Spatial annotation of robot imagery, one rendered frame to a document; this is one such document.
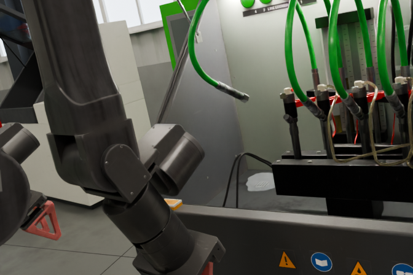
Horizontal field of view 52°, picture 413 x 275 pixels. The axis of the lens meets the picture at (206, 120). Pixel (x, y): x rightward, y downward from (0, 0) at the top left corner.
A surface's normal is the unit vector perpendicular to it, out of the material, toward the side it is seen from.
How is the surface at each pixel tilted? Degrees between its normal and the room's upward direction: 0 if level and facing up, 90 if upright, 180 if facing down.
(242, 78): 90
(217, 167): 90
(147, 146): 21
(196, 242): 25
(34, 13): 89
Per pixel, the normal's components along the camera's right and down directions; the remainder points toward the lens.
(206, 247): -0.45, -0.74
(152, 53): -0.44, 0.28
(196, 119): 0.83, -0.05
